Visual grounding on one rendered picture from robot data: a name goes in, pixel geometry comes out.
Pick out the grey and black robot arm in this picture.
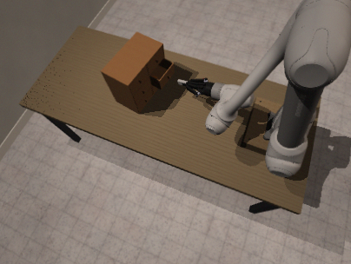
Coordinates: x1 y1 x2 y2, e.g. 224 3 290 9
205 0 351 177

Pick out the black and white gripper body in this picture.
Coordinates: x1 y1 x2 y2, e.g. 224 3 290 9
197 82 214 97

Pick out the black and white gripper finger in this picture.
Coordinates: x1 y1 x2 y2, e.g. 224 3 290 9
177 81 203 97
178 78 208 85

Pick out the small brown chest of drawers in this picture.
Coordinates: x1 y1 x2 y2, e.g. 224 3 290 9
101 32 163 114

